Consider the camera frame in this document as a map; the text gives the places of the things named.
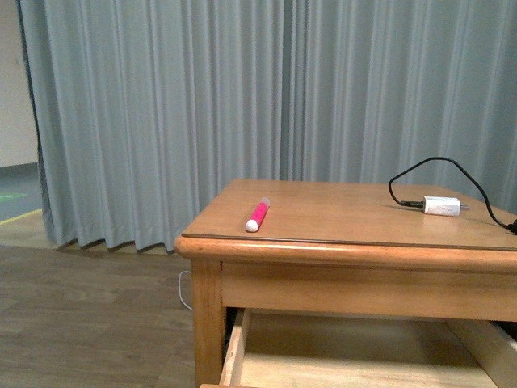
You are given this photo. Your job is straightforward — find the pink marker with white cap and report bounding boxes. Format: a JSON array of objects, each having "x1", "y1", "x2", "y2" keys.
[{"x1": 245, "y1": 197, "x2": 271, "y2": 233}]

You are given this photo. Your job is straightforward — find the wooden drawer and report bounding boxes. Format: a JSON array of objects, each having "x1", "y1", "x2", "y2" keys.
[{"x1": 214, "y1": 310, "x2": 516, "y2": 387}]

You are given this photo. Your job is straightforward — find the wooden nightstand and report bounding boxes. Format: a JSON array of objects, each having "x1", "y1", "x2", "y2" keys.
[{"x1": 174, "y1": 179, "x2": 516, "y2": 385}]

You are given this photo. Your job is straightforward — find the grey-blue pleated curtain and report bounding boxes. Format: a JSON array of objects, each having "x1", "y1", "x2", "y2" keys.
[{"x1": 19, "y1": 1, "x2": 516, "y2": 248}]

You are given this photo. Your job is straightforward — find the white power adapter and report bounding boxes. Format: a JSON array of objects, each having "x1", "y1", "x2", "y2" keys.
[{"x1": 422, "y1": 196, "x2": 469, "y2": 217}]

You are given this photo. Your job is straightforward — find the white cable on floor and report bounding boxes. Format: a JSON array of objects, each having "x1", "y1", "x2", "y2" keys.
[{"x1": 178, "y1": 270, "x2": 194, "y2": 311}]

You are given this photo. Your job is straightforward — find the black charging cable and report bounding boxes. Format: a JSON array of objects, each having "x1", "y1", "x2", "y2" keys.
[{"x1": 388, "y1": 157, "x2": 517, "y2": 235}]

